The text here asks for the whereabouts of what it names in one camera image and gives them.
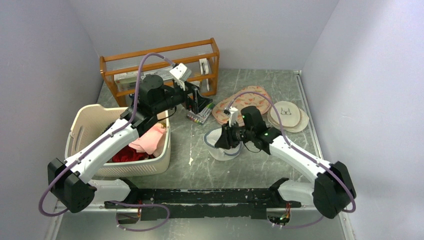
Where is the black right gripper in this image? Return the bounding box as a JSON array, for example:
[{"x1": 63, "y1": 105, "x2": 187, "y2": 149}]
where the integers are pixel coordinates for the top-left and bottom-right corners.
[{"x1": 215, "y1": 119, "x2": 255, "y2": 150}]

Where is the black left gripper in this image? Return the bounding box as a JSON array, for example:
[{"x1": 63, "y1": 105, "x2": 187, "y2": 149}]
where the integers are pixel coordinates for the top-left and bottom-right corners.
[{"x1": 153, "y1": 79, "x2": 214, "y2": 115}]

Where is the white mesh laundry bag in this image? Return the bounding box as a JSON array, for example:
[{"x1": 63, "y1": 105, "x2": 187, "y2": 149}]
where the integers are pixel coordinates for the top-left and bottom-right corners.
[{"x1": 203, "y1": 128, "x2": 243, "y2": 162}]

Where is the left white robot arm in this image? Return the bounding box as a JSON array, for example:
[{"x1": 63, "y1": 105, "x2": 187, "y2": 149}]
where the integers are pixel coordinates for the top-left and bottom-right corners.
[{"x1": 47, "y1": 75, "x2": 213, "y2": 213}]

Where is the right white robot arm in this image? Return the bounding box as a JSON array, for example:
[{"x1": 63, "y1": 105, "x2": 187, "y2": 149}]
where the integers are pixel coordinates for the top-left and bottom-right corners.
[{"x1": 214, "y1": 106, "x2": 356, "y2": 219}]

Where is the peach patterned laundry bag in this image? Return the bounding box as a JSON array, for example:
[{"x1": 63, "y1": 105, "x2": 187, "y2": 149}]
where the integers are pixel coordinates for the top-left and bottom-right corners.
[{"x1": 211, "y1": 85, "x2": 271, "y2": 126}]

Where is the cream round laundry bag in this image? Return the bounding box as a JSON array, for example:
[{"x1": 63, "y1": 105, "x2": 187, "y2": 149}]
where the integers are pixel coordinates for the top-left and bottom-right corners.
[{"x1": 267, "y1": 101, "x2": 310, "y2": 133}]

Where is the cream plastic laundry basket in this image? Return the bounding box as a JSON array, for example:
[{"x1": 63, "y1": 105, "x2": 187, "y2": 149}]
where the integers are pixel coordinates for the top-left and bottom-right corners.
[{"x1": 64, "y1": 104, "x2": 171, "y2": 178}]

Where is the pack of coloured markers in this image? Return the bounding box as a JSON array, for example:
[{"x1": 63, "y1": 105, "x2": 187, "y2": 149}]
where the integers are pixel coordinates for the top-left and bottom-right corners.
[{"x1": 186, "y1": 103, "x2": 215, "y2": 125}]

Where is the white upright box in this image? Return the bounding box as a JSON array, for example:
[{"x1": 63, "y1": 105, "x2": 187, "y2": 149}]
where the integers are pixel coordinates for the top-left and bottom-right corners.
[{"x1": 199, "y1": 58, "x2": 210, "y2": 91}]

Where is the orange wooden shelf rack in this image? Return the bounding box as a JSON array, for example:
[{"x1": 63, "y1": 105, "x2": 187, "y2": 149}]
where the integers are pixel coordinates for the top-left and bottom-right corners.
[{"x1": 99, "y1": 37, "x2": 221, "y2": 107}]

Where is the pink cloth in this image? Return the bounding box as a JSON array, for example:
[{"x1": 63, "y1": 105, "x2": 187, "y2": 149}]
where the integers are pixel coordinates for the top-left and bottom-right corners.
[{"x1": 128, "y1": 123, "x2": 167, "y2": 158}]

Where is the white box on shelf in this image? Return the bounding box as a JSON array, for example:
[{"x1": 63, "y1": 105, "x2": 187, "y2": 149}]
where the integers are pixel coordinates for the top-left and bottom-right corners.
[{"x1": 114, "y1": 71, "x2": 138, "y2": 92}]

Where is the red cloth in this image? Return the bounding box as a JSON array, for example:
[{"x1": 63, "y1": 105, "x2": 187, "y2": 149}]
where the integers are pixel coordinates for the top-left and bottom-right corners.
[{"x1": 111, "y1": 146, "x2": 150, "y2": 163}]

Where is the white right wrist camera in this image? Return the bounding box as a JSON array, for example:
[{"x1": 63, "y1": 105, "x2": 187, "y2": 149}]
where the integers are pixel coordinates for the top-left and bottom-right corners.
[{"x1": 224, "y1": 106, "x2": 239, "y2": 127}]

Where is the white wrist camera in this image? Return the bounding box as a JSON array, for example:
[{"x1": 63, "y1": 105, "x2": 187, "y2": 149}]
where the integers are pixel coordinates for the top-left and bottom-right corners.
[
  {"x1": 169, "y1": 63, "x2": 192, "y2": 82},
  {"x1": 224, "y1": 106, "x2": 239, "y2": 127}
]

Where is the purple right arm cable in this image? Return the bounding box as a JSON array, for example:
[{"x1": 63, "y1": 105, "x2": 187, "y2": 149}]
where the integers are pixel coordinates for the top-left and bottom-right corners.
[{"x1": 225, "y1": 91, "x2": 357, "y2": 214}]

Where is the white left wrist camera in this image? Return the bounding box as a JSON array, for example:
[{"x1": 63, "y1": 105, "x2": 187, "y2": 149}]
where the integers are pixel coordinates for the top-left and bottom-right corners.
[{"x1": 169, "y1": 63, "x2": 192, "y2": 82}]

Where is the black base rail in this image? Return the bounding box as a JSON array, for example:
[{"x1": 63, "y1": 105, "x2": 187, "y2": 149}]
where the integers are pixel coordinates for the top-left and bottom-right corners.
[{"x1": 104, "y1": 188, "x2": 301, "y2": 221}]

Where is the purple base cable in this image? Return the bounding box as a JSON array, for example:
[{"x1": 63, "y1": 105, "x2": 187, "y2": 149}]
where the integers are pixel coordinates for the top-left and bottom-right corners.
[{"x1": 109, "y1": 202, "x2": 171, "y2": 232}]

